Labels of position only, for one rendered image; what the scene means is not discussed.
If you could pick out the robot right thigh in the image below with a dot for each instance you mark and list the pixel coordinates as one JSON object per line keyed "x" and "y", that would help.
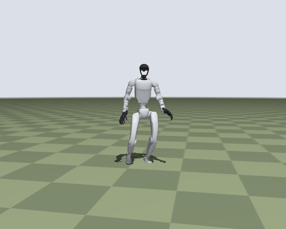
{"x": 134, "y": 126}

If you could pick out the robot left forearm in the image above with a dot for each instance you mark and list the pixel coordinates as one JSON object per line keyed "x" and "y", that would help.
{"x": 161, "y": 104}

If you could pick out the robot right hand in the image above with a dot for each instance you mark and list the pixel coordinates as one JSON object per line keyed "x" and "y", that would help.
{"x": 123, "y": 116}

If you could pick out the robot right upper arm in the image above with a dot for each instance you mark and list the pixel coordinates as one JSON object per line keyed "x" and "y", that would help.
{"x": 129, "y": 89}

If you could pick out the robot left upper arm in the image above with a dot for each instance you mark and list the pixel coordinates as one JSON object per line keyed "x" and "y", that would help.
{"x": 157, "y": 90}

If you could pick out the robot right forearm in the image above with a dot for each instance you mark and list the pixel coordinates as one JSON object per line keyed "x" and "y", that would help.
{"x": 125, "y": 104}

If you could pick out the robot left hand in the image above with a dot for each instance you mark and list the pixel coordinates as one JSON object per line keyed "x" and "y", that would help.
{"x": 168, "y": 112}

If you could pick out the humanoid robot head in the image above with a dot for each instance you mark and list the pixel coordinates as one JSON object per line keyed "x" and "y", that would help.
{"x": 144, "y": 67}

